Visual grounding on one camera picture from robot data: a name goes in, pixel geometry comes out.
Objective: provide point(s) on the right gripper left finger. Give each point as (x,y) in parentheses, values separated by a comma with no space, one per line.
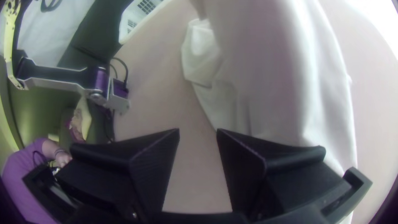
(146,174)

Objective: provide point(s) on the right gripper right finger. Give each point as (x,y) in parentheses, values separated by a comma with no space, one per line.
(248,174)

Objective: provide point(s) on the white t-shirt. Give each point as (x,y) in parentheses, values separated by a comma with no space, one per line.
(273,77)

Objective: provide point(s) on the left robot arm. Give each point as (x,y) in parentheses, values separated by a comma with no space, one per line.
(53,73)

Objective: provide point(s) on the person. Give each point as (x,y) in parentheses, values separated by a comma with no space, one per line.
(21,174)

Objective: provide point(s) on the white laundry basket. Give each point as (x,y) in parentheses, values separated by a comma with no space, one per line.
(136,15)

